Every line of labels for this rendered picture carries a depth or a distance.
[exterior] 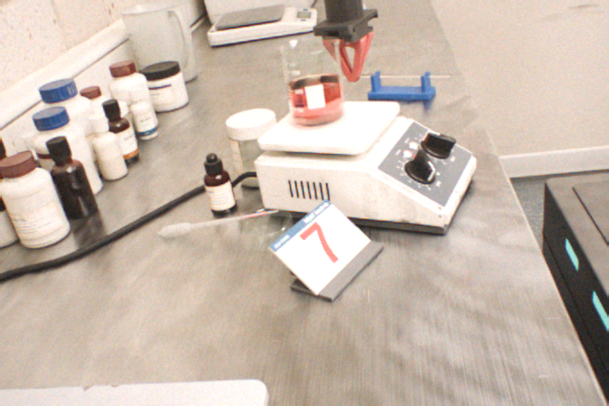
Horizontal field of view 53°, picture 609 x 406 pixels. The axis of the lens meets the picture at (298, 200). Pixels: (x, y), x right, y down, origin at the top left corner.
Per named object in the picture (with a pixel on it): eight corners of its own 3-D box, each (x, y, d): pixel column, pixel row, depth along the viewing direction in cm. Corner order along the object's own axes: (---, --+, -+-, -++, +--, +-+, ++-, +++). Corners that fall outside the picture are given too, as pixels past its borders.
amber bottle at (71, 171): (99, 214, 73) (72, 140, 69) (66, 223, 73) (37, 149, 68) (98, 200, 77) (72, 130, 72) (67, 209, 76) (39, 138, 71)
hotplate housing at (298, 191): (478, 176, 66) (476, 107, 63) (447, 239, 57) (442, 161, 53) (298, 164, 77) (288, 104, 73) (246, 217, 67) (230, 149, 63)
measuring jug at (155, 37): (227, 77, 119) (209, -2, 112) (169, 98, 112) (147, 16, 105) (181, 66, 132) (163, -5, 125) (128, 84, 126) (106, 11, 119)
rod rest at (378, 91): (436, 92, 92) (435, 70, 90) (429, 101, 89) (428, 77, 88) (375, 91, 97) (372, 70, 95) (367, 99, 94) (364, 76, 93)
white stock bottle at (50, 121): (99, 178, 83) (71, 99, 78) (106, 194, 78) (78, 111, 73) (52, 193, 81) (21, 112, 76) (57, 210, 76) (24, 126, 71)
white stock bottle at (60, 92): (55, 186, 83) (21, 96, 77) (68, 165, 90) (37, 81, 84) (107, 177, 83) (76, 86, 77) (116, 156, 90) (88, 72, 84)
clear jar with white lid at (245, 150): (284, 163, 78) (272, 104, 74) (289, 183, 72) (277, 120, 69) (237, 173, 77) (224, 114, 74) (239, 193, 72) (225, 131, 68)
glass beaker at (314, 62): (362, 118, 64) (352, 38, 60) (319, 140, 61) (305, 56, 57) (317, 108, 69) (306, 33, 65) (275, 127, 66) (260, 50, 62)
